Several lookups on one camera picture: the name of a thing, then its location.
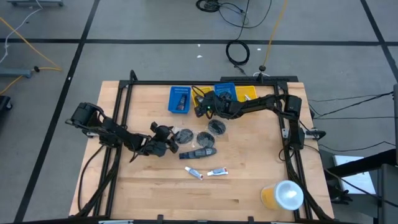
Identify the yellow floor cable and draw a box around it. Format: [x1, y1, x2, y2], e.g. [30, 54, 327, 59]
[0, 17, 63, 95]

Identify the black metal rig frame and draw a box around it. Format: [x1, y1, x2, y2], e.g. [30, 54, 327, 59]
[74, 70, 334, 223]

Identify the white floor cable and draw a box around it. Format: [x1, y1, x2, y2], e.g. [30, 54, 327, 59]
[0, 0, 44, 64]

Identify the grey stand foot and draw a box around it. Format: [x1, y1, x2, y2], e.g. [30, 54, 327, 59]
[0, 67, 33, 79]

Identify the orange cup with white lid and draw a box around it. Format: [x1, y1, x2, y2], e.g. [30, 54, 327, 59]
[260, 179, 305, 212]

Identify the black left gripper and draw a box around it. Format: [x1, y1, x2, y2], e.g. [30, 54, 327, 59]
[142, 125, 180, 158]

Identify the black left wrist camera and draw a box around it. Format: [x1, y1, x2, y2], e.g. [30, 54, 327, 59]
[150, 121, 174, 141]

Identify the black floor cable bundle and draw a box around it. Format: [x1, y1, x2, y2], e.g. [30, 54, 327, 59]
[195, 0, 222, 14]

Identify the black disc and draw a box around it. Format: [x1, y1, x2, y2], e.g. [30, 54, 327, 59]
[172, 127, 195, 146]
[207, 118, 228, 136]
[195, 130, 216, 149]

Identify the hanging yellow rope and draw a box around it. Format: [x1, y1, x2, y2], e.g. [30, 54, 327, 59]
[262, 0, 289, 68]

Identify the coiled black floor cable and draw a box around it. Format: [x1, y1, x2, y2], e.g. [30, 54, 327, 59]
[225, 39, 251, 67]

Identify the dark toiletry squeeze tube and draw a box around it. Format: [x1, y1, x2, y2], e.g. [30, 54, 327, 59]
[178, 147, 218, 161]
[176, 94, 188, 111]

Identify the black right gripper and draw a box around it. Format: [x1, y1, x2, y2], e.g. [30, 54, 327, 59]
[195, 93, 226, 121]

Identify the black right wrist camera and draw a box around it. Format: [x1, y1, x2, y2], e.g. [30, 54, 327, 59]
[203, 101, 219, 115]

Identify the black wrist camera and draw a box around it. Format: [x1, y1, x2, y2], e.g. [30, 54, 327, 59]
[150, 121, 174, 141]
[203, 101, 219, 115]

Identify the white board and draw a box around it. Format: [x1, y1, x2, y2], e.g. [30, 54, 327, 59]
[333, 154, 379, 195]

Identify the yellow slotted plastic basket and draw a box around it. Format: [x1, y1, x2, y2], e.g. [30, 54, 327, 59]
[191, 86, 215, 108]
[235, 85, 259, 103]

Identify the blue slotted plastic basket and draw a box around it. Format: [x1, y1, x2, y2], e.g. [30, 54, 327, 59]
[167, 86, 192, 114]
[213, 82, 239, 102]

